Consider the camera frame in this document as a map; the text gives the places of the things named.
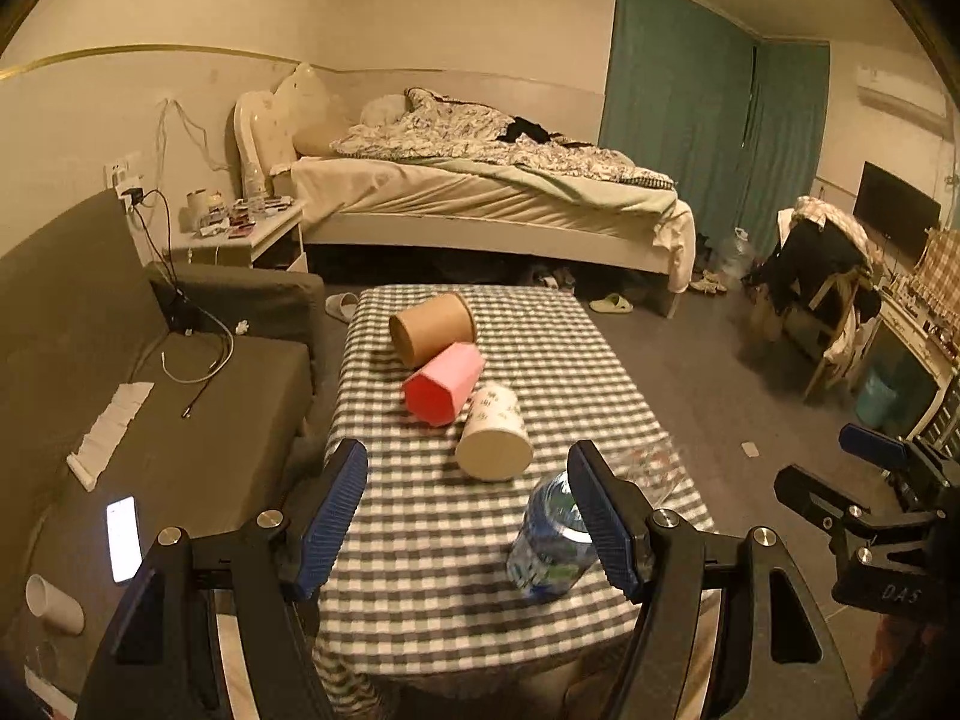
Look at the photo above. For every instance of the wooden chair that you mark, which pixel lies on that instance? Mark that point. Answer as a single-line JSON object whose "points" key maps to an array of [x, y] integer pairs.
{"points": [[829, 315]]}

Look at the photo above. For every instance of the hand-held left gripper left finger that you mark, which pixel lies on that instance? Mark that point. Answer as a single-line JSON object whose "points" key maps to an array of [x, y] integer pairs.
{"points": [[334, 521]]}

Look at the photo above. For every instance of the clear plastic bag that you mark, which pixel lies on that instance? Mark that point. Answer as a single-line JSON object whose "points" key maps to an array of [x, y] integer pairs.
{"points": [[651, 469]]}

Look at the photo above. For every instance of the olive green sofa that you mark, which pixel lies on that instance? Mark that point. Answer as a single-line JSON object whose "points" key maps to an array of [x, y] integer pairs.
{"points": [[90, 360]]}

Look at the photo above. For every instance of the white printed paper cup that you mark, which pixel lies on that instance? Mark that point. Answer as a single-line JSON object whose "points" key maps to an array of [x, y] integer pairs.
{"points": [[495, 439]]}

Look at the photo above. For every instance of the green slipper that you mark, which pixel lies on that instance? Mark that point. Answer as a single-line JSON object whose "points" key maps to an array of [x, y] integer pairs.
{"points": [[611, 304]]}

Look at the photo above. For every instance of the plaid cloth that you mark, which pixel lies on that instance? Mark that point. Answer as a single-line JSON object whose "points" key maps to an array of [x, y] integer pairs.
{"points": [[937, 266]]}

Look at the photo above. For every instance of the white air conditioner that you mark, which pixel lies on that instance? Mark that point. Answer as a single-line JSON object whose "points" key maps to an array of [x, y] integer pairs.
{"points": [[900, 90]]}

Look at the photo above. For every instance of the small white cup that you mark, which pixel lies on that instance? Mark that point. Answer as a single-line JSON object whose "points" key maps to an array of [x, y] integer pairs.
{"points": [[54, 604]]}

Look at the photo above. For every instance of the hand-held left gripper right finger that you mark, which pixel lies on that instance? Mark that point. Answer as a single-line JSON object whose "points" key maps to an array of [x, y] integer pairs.
{"points": [[600, 519]]}

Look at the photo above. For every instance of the lit smartphone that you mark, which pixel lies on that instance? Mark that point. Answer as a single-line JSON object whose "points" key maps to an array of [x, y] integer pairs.
{"points": [[124, 540]]}

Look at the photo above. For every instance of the white bed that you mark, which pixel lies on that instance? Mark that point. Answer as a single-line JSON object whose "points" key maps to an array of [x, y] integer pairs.
{"points": [[465, 202]]}

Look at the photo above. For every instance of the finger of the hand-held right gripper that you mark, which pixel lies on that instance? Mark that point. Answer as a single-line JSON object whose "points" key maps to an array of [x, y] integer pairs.
{"points": [[814, 493], [870, 444]]}

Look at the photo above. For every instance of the green curtain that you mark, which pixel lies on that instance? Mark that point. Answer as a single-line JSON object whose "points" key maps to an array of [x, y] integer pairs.
{"points": [[675, 90]]}

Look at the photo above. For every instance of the white slipper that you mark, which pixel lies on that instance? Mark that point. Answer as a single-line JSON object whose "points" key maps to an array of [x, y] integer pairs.
{"points": [[343, 307]]}

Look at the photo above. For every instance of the patterned quilt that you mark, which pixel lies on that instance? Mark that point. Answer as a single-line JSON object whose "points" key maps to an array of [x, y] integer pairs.
{"points": [[487, 135]]}

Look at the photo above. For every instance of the clear plastic water bottle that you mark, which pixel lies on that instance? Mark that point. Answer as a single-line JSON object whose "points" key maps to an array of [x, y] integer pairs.
{"points": [[551, 544]]}

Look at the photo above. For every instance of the brown paper cup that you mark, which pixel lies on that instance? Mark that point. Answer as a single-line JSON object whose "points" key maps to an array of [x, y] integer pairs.
{"points": [[435, 330]]}

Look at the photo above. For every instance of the pile of clothes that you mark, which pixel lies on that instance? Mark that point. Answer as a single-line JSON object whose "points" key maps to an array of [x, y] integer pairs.
{"points": [[814, 255]]}

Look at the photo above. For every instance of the light green bedsheet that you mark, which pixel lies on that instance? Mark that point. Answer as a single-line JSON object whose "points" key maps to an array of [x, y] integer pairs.
{"points": [[570, 191]]}

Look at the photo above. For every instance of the black garment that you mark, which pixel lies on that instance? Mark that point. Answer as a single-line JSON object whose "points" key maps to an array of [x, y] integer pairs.
{"points": [[525, 129]]}

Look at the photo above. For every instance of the white television cabinet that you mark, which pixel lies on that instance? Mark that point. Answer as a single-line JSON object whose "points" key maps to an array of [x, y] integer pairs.
{"points": [[926, 360]]}

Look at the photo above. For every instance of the large clear water jug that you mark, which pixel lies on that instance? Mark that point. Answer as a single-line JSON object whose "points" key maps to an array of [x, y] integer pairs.
{"points": [[736, 255]]}

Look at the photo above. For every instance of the pale shoes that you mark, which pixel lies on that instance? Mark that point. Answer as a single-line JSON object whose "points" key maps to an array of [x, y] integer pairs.
{"points": [[706, 283]]}

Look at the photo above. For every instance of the white pillow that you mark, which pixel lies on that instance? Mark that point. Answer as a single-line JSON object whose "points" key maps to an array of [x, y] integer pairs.
{"points": [[382, 109]]}

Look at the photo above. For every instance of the black television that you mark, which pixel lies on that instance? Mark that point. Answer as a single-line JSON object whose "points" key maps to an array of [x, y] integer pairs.
{"points": [[896, 206]]}

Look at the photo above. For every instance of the white nightstand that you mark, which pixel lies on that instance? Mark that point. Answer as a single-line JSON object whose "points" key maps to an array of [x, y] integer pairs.
{"points": [[247, 236]]}

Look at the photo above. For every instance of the pink hexagonal cup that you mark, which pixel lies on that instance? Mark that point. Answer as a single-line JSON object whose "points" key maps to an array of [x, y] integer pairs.
{"points": [[444, 392]]}

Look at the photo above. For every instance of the pile of small boxes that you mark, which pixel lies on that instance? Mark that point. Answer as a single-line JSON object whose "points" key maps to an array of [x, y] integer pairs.
{"points": [[251, 211]]}

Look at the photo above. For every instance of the white roll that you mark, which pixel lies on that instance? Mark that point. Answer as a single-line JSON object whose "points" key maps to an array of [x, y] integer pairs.
{"points": [[201, 206]]}

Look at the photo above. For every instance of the white paper strip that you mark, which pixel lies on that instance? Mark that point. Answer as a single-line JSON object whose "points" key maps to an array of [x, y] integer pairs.
{"points": [[112, 427]]}

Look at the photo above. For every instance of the checkered tablecloth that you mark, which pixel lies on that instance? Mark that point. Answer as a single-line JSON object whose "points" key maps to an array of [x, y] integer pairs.
{"points": [[450, 540]]}

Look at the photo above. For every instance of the teal waste bin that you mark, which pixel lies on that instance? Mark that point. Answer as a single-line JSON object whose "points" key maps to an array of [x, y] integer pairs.
{"points": [[881, 397]]}

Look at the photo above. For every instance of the wall power socket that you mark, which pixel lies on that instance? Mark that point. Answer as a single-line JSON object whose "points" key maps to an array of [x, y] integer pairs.
{"points": [[124, 169]]}

